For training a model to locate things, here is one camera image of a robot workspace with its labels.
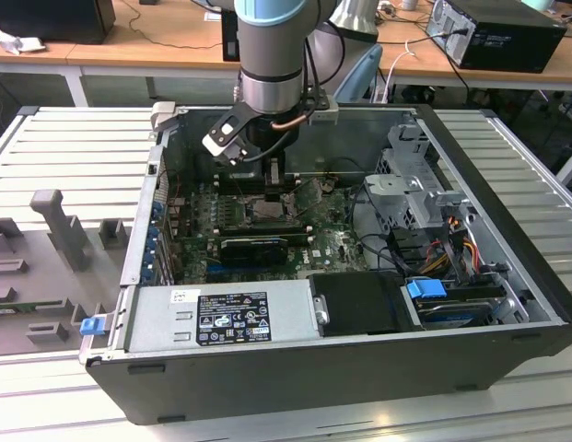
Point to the silver square CPU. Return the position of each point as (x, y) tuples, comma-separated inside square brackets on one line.
[(266, 212)]

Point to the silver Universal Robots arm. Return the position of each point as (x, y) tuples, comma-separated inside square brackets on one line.
[(269, 46)]

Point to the black RAM slot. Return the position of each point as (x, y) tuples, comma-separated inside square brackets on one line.
[(267, 229), (299, 238), (230, 188), (230, 178)]

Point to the CPU socket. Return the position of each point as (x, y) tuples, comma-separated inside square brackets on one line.
[(245, 209)]

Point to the black drive bay cover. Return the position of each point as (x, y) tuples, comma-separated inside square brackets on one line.
[(359, 299)]

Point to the black round board component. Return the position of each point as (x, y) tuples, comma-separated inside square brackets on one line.
[(203, 169)]

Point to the round coin battery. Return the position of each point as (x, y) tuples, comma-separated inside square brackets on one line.
[(330, 185)]

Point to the small black upright box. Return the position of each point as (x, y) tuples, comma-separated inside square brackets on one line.
[(229, 41)]

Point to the pale blue teach pendant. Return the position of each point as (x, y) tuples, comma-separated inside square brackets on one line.
[(357, 78)]

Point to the black graphics card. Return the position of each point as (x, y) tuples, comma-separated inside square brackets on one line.
[(253, 253)]

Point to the green motherboard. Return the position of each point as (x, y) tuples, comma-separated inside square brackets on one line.
[(331, 248)]

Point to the grey metal drive cage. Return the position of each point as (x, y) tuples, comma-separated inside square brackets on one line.
[(391, 184)]

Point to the blue expansion card retainer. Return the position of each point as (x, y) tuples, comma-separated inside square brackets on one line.
[(153, 244)]

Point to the white cup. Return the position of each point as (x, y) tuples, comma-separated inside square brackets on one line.
[(409, 4)]

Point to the grey power supply unit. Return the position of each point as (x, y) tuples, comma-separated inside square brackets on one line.
[(152, 317)]

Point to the hard disk in blue carrier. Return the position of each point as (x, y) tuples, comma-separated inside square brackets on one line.
[(426, 290)]

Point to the large black box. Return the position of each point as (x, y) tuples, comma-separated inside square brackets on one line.
[(50, 20)]

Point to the black open PC case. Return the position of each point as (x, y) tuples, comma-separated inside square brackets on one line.
[(313, 382)]

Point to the black desktop PC tower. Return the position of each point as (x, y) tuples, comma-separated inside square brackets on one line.
[(511, 41)]

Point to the blue case latch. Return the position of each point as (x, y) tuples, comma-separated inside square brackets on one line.
[(92, 326)]

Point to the crumpled white paper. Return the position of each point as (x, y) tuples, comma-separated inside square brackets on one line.
[(14, 43)]

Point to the grey parts rack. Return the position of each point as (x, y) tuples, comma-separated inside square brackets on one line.
[(37, 276)]

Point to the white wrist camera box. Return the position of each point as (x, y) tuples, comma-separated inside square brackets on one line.
[(221, 140)]

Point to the grey wrist bracket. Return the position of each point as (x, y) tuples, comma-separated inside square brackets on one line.
[(323, 113)]

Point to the wooden desk with white frame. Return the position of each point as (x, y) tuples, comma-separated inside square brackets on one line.
[(175, 50)]

